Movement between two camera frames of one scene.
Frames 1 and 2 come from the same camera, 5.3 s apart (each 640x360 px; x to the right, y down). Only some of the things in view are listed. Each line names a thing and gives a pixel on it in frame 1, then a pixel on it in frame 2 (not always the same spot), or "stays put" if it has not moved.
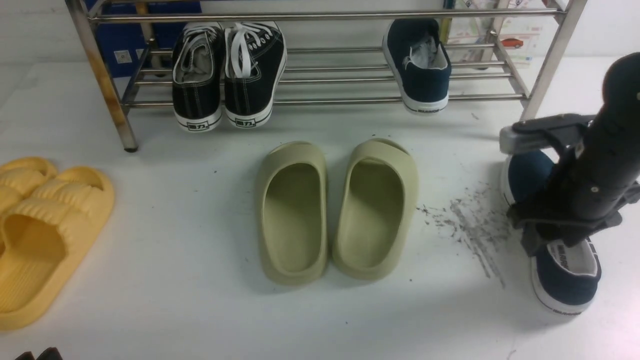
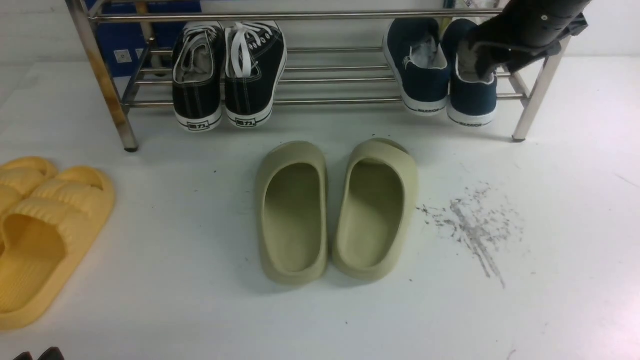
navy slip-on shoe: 565,276 -> 472,100
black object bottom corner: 51,353 stays put
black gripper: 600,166 -> 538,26
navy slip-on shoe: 419,62 stays put
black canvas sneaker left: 197,72 stays put
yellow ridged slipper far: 19,177 stays put
